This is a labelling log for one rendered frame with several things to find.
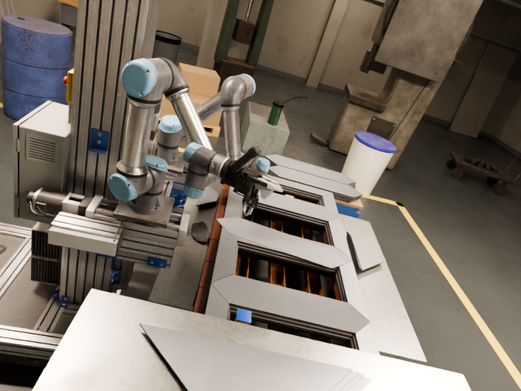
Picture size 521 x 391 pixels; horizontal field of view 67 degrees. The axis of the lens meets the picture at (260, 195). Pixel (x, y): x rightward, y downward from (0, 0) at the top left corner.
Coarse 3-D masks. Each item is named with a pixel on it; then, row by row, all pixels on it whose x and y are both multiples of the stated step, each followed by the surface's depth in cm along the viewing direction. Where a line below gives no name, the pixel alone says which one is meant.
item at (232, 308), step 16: (288, 192) 273; (304, 192) 274; (256, 208) 241; (272, 208) 242; (320, 224) 246; (240, 240) 201; (272, 256) 203; (288, 256) 204; (336, 272) 206; (272, 320) 164; (288, 320) 164; (336, 336) 167; (352, 336) 168
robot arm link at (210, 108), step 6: (246, 78) 192; (252, 78) 197; (246, 84) 189; (252, 84) 195; (246, 90) 189; (252, 90) 196; (216, 96) 201; (246, 96) 194; (204, 102) 207; (210, 102) 203; (216, 102) 201; (198, 108) 208; (204, 108) 205; (210, 108) 203; (216, 108) 203; (198, 114) 207; (204, 114) 206; (210, 114) 206; (204, 120) 210
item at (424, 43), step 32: (416, 0) 491; (448, 0) 486; (480, 0) 482; (384, 32) 520; (416, 32) 507; (448, 32) 502; (384, 64) 575; (416, 64) 524; (448, 64) 519; (352, 96) 576; (384, 96) 606; (416, 96) 573; (352, 128) 606; (384, 128) 598
